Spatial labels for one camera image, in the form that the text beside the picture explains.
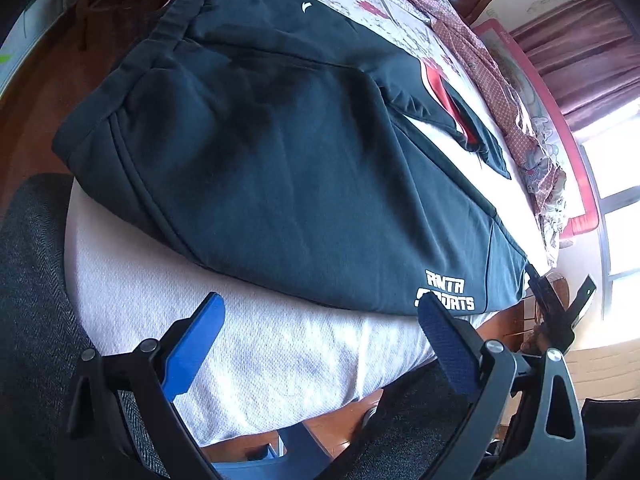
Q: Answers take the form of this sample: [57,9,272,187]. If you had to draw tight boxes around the pink curtain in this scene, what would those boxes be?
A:
[511,0,639,132]

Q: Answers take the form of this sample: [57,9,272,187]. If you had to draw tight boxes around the red patterned quilt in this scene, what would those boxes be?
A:
[407,0,567,266]

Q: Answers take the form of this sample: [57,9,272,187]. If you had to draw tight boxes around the red framed bed guard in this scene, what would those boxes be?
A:
[473,18,600,240]

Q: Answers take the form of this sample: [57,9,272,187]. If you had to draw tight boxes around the person's right hand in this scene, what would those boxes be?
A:
[520,323,551,356]

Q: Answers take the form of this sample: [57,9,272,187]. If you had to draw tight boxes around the black Anta sports pants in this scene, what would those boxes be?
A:
[52,0,527,315]

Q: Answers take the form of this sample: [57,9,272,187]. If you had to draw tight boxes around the floral wardrobe door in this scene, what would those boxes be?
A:
[1,0,77,94]

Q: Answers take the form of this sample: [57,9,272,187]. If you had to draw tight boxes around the white floral bed sheet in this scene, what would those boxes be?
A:
[65,0,547,446]

